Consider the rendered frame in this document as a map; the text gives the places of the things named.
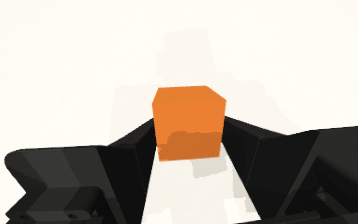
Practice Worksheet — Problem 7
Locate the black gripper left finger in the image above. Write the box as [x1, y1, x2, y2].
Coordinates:
[4, 118, 157, 224]

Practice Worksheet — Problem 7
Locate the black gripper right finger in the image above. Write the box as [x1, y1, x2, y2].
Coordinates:
[222, 116, 358, 220]

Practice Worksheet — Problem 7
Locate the orange block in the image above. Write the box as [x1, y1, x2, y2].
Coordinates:
[152, 85, 227, 162]

